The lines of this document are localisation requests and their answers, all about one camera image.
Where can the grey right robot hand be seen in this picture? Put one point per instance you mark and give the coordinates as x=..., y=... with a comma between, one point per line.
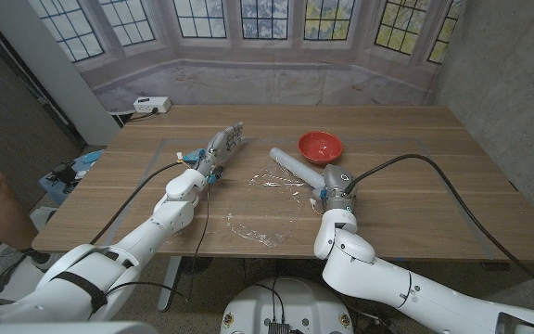
x=339, y=185

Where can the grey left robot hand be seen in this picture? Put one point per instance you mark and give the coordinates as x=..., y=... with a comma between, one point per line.
x=216, y=148

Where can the white cling film roll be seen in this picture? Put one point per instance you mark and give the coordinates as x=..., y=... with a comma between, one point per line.
x=295, y=167

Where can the clear cling film sheet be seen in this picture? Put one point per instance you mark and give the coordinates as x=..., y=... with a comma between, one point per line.
x=262, y=218

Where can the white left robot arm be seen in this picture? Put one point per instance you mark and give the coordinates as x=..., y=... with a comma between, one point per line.
x=109, y=260

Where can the white robot shoulder cover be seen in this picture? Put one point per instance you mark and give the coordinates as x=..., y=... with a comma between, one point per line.
x=63, y=328

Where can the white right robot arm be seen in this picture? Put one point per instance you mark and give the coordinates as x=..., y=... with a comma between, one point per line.
x=387, y=283

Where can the red bowl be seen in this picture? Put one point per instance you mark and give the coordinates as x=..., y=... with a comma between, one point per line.
x=320, y=146

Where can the white power strip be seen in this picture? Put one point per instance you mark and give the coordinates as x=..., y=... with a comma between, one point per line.
x=151, y=105

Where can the printed window backdrop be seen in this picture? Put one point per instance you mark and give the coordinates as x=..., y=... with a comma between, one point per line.
x=267, y=79

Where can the blue storage box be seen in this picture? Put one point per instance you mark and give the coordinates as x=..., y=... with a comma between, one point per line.
x=86, y=162

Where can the white robot torso base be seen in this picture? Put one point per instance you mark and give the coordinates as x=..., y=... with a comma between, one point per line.
x=285, y=306

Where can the grey metal table leg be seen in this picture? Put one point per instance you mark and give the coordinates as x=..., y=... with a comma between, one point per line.
x=169, y=283

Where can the small black round device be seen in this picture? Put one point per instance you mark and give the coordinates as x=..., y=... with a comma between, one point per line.
x=64, y=172

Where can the grey sneaker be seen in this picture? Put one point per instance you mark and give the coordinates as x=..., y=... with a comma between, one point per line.
x=42, y=260

